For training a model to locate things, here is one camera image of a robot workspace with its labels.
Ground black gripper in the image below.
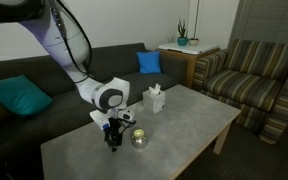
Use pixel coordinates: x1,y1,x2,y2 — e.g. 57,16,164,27
104,117,123,153

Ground glass jar candle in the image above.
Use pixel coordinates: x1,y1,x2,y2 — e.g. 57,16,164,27
130,128,149,149

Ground grey tissue box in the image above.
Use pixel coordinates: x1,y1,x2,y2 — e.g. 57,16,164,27
142,83,167,115

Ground blue cushion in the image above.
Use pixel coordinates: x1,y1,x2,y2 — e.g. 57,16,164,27
136,50,163,75

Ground dark grey patterned sofa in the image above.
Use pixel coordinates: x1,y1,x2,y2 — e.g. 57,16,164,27
0,42,188,180

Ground teal cushion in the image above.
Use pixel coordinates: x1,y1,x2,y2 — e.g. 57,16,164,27
0,74,54,117

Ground wooden side table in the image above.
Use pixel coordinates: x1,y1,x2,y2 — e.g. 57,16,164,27
157,47,221,90

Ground wooden coffee table leg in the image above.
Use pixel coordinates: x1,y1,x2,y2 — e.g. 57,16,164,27
212,121,233,156

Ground plant in teal pot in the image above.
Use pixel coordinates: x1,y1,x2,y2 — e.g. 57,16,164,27
176,18,190,47

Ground small pale plant pot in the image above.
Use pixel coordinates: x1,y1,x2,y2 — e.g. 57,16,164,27
188,37,200,47

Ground striped armchair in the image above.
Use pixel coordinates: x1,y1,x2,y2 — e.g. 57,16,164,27
192,38,288,145

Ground window blinds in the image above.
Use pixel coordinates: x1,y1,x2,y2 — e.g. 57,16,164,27
228,0,288,49

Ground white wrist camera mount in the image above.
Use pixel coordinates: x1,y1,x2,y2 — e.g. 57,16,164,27
89,109,112,131

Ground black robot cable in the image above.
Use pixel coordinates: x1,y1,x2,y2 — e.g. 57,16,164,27
50,0,95,84

